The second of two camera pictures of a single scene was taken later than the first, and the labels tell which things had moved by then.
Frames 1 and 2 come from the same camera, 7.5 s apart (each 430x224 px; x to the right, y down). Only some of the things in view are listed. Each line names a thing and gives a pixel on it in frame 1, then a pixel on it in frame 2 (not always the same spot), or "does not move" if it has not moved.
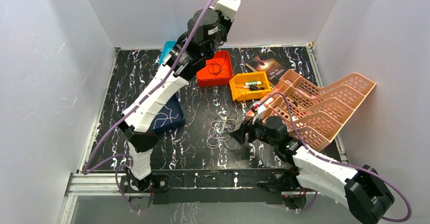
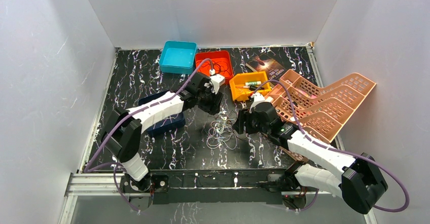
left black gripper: x=222 y=27 → x=212 y=101
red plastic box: x=217 y=71 does not move
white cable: x=167 y=117 does not move
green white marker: x=253 y=83 does not move
